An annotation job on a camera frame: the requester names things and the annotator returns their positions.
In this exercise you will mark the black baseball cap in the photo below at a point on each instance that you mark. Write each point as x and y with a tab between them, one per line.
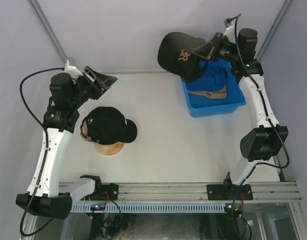
108	126

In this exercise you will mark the blue plastic bin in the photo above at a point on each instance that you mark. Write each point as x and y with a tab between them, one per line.
200	106

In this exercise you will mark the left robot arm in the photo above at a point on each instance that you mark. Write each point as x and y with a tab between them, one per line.
43	196

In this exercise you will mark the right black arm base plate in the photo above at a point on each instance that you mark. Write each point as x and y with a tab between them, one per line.
221	192

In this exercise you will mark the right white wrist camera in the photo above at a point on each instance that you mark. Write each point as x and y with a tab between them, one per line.
230	26

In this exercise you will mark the blue baseball cap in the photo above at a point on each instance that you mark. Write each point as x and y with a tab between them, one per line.
214	79

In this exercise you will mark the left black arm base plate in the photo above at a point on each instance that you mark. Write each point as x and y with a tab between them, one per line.
108	191

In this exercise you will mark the left aluminium frame post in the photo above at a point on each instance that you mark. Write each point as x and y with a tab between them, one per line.
42	19

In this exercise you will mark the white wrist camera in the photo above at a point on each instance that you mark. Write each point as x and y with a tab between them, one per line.
71	69
230	26

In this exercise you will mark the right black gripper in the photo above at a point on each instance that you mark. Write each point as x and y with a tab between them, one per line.
205	50

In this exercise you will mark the grey slotted cable duct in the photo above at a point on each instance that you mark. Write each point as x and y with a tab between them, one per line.
139	208

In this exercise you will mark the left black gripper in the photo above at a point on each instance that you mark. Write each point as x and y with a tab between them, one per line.
104	82

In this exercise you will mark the aluminium front rail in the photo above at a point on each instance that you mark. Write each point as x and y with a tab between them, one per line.
263	192

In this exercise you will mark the beige baseball cap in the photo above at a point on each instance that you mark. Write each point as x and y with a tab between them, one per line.
93	140

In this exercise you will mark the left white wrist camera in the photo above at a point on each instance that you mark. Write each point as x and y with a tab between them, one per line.
71	69

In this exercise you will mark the aluminium frame post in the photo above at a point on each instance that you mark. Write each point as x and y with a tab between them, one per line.
274	27
42	19

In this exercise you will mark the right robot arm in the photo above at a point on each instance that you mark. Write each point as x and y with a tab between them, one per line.
267	136

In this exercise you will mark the right aluminium frame post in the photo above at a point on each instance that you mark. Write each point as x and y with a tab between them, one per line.
274	27

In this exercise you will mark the wooden hat stand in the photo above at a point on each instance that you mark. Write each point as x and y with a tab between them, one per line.
109	150

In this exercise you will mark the tan cap in bin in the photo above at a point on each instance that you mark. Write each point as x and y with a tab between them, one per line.
213	95

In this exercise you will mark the black cap gold logo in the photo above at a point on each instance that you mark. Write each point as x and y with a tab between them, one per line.
176	56

